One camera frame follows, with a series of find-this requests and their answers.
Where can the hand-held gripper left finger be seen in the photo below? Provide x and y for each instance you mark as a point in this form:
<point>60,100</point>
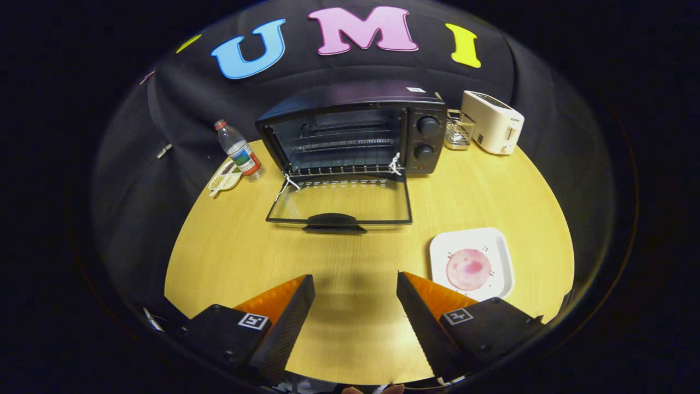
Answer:
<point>287,328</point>

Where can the clear plastic water bottle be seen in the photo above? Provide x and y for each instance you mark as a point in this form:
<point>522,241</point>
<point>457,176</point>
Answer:
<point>240,150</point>

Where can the black toaster oven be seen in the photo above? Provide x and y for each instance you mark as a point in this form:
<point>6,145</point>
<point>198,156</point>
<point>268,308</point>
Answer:
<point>355,94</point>

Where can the white square plate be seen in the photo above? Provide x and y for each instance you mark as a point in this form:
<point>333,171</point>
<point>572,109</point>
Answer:
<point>443,246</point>

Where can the pink round meat slice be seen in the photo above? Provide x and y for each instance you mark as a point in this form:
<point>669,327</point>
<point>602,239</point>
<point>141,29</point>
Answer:
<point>467,269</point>

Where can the silver clip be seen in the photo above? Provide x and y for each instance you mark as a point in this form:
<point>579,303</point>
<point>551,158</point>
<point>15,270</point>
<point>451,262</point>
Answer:
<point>164,151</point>

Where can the black backdrop cloth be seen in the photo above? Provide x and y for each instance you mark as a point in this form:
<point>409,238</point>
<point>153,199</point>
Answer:
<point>180,98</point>

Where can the white toaster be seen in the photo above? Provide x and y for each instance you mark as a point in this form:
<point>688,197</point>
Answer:
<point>492,123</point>

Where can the small white snack dish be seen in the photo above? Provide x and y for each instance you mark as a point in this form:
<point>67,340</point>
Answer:
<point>224,178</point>

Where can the red clip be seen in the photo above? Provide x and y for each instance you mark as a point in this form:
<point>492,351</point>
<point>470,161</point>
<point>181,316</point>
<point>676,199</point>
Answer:
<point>146,77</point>

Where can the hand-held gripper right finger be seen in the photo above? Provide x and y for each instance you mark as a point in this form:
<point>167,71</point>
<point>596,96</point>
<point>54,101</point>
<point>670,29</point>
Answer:
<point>424,334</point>

